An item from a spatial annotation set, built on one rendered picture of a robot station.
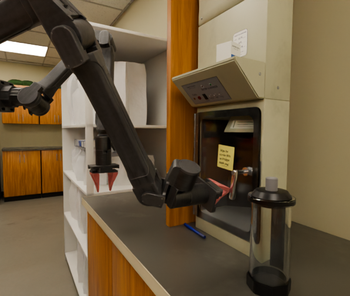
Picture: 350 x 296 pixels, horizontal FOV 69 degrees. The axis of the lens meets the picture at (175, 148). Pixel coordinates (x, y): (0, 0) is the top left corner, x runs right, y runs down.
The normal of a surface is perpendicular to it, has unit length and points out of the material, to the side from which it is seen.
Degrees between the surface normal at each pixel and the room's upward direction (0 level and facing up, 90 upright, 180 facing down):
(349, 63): 90
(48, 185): 90
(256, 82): 90
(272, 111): 90
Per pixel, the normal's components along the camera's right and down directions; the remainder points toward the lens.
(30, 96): -0.02, -0.33
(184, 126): 0.51, 0.06
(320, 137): -0.86, 0.03
